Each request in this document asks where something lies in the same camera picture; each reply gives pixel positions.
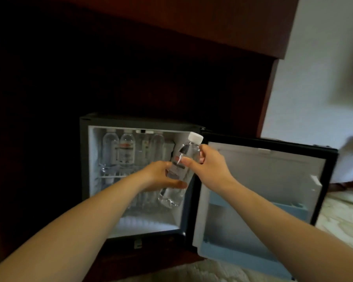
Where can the person's right thumb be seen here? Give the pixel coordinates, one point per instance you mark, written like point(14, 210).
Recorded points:
point(190, 165)

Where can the black mini fridge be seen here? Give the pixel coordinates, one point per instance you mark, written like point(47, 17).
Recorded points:
point(85, 173)

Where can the person's right hand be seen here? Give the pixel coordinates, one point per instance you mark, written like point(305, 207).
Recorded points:
point(214, 170)

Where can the person's left thumb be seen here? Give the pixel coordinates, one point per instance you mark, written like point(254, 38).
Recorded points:
point(176, 184)

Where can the red-labelled water bottle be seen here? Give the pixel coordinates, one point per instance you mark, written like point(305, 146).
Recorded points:
point(127, 149)

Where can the dark wooden cabinet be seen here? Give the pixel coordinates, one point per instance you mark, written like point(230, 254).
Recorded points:
point(135, 61)

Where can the clear plastic water bottle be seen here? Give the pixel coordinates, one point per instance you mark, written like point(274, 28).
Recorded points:
point(110, 146)
point(145, 149)
point(158, 146)

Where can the mini fridge door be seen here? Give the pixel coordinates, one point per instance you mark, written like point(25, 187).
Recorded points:
point(267, 179)

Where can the light blue door shelf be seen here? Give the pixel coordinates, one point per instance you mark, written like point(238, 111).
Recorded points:
point(238, 258)
point(291, 209)

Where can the white bed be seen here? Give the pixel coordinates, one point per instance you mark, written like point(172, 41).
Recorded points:
point(351, 161)

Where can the clear white-capped water bottle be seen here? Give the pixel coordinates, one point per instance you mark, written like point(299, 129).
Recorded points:
point(179, 161)

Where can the person's left forearm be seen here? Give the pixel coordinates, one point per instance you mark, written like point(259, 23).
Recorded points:
point(67, 229)

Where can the person's right forearm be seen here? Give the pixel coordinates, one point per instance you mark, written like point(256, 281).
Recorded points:
point(285, 232)

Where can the person's left hand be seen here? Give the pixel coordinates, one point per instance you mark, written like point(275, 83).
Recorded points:
point(154, 177)

